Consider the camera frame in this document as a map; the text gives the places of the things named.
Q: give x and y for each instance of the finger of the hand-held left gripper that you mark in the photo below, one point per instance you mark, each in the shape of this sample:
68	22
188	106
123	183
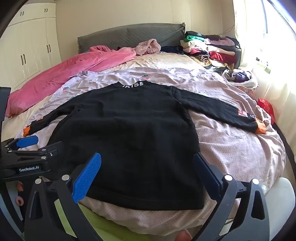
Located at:
27	141
50	149

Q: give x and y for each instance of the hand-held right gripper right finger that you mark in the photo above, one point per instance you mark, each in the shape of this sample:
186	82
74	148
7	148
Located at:
208	176

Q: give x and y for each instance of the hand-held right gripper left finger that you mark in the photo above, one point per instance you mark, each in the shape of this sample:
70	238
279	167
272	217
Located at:
86	178

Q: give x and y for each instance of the black sweater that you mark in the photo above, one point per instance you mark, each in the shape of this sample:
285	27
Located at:
129	139

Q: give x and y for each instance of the pile of folded clothes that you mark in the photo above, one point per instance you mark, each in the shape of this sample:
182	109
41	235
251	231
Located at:
208	51

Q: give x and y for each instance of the person's left hand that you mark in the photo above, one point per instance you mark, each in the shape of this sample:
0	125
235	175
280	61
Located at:
19	200

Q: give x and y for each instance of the person's right hand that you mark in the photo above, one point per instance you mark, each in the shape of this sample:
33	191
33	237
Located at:
183	236

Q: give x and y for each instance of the lilac strawberry print blanket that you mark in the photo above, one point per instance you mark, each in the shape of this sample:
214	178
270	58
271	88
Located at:
231	143

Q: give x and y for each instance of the green cloth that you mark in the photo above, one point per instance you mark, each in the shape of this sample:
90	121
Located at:
108	228

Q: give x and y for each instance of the pink quilt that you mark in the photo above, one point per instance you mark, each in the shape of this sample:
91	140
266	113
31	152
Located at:
50	78

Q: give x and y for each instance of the white rounded object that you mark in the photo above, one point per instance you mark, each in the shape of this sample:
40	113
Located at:
279	201

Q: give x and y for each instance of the red plastic bag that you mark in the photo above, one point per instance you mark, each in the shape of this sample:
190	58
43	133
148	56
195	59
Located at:
267	107

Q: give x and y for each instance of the white wardrobe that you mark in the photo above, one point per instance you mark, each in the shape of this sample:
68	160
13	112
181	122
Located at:
30	46

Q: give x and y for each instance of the dark bedside cabinet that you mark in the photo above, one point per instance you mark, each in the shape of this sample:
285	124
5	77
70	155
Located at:
238	58

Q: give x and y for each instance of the dark navy garment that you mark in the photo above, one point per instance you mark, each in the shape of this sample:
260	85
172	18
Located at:
172	49

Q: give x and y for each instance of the pink fluffy garment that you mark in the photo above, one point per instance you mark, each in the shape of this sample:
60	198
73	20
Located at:
149	47

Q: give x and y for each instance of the grey padded headboard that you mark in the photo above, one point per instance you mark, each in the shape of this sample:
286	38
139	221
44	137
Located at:
138	33

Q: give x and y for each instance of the white curtain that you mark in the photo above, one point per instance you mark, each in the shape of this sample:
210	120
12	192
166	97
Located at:
246	34

